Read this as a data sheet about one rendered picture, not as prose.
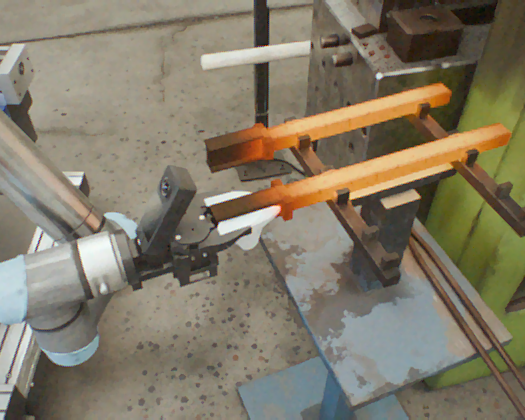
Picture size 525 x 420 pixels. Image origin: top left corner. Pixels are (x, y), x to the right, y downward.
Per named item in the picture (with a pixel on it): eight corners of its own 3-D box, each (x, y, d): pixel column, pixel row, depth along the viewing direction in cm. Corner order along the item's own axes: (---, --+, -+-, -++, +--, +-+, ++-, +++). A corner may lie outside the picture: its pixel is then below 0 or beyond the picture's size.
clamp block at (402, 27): (402, 64, 105) (409, 33, 100) (384, 41, 111) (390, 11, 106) (458, 56, 107) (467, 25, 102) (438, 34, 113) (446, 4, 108)
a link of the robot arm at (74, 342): (121, 310, 82) (106, 266, 74) (85, 378, 74) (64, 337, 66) (75, 298, 83) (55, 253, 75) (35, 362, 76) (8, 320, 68)
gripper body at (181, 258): (205, 234, 78) (121, 260, 75) (200, 192, 72) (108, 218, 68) (223, 275, 73) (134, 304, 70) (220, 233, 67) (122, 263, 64)
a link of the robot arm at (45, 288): (3, 293, 71) (-21, 252, 64) (88, 267, 73) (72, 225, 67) (9, 344, 66) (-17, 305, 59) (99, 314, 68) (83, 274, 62)
